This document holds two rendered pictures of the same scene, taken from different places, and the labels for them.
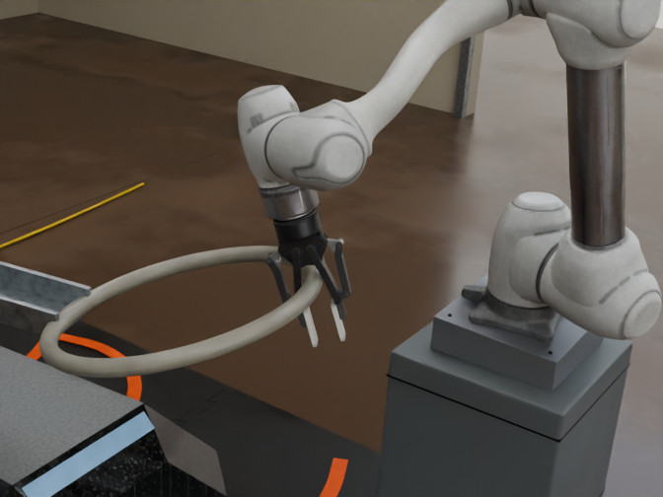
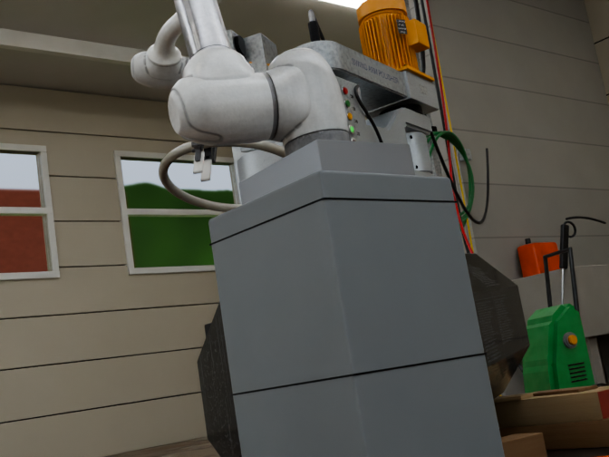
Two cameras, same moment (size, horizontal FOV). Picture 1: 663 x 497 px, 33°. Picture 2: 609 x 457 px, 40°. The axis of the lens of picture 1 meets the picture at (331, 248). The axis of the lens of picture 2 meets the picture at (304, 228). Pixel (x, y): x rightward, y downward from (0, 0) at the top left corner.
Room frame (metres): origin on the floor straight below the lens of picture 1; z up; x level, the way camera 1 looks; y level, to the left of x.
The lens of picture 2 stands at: (2.62, -2.23, 0.40)
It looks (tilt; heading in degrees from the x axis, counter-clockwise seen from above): 10 degrees up; 106
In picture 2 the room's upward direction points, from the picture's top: 9 degrees counter-clockwise
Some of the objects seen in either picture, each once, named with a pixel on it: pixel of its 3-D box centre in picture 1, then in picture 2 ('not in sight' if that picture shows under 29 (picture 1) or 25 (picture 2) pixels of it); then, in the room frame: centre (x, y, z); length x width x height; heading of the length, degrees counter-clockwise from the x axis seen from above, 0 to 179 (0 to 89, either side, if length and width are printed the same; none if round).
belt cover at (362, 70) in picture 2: not in sight; (364, 88); (1.98, 1.22, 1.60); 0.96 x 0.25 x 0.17; 74
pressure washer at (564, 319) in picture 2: not in sight; (552, 335); (2.50, 2.32, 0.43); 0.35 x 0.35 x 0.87; 42
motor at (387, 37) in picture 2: not in sight; (390, 43); (2.08, 1.51, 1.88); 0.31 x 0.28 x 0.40; 164
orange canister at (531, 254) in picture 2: not in sight; (544, 260); (2.50, 4.15, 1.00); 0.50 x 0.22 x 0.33; 58
